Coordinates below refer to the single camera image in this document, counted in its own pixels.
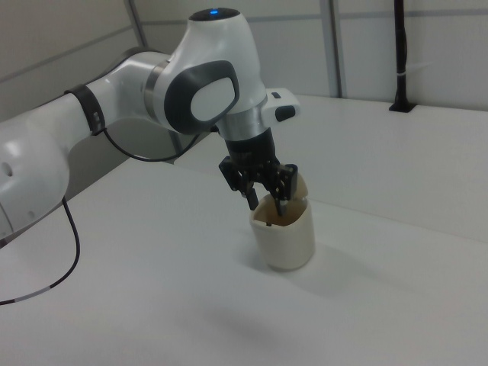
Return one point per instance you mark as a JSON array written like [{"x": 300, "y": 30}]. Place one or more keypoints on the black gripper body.
[{"x": 249, "y": 150}]

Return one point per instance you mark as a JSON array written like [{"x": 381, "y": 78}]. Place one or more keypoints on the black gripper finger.
[
  {"x": 238, "y": 177},
  {"x": 284, "y": 181}
]

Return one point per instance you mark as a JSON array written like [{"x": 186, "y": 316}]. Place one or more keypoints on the small cream trash can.
[{"x": 286, "y": 240}]

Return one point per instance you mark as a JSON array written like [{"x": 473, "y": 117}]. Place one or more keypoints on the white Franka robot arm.
[{"x": 213, "y": 87}]

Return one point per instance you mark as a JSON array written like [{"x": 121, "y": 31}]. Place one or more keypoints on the black pole with base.
[{"x": 401, "y": 57}]

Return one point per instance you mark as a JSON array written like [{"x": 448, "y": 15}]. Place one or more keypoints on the grey partition post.
[
  {"x": 136, "y": 23},
  {"x": 335, "y": 45}
]

